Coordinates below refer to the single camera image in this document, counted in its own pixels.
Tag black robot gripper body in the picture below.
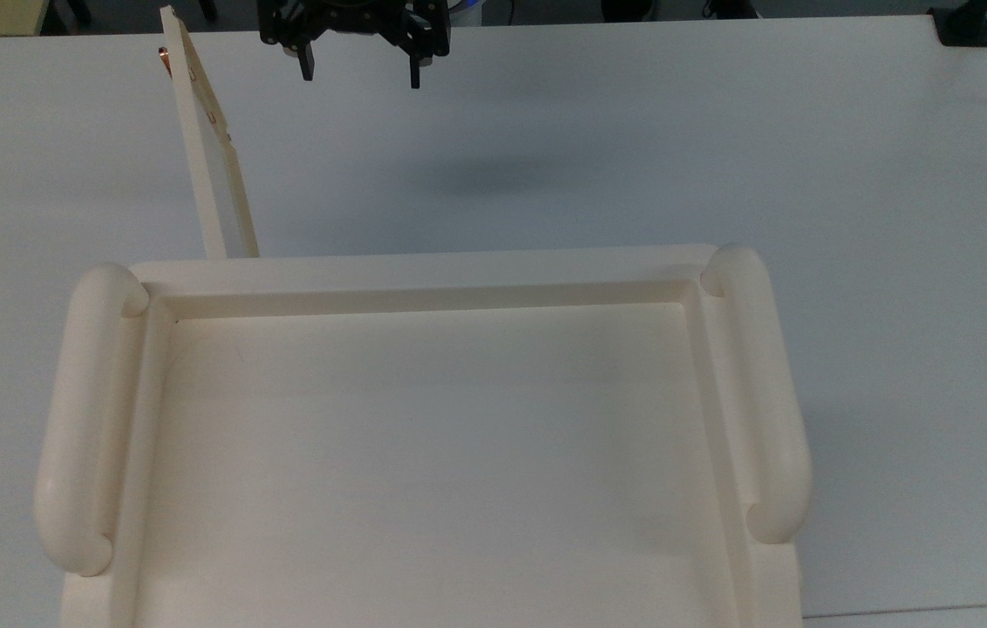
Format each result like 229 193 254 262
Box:
258 0 453 67

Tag cream cabinet door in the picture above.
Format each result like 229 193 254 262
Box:
159 4 261 260

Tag cream plastic cabinet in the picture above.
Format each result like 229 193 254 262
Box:
33 242 813 628

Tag black table clamp block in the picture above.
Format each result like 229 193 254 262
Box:
929 0 987 47

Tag cream tubular cabinet handle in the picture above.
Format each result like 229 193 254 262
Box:
33 263 151 578
699 243 813 545

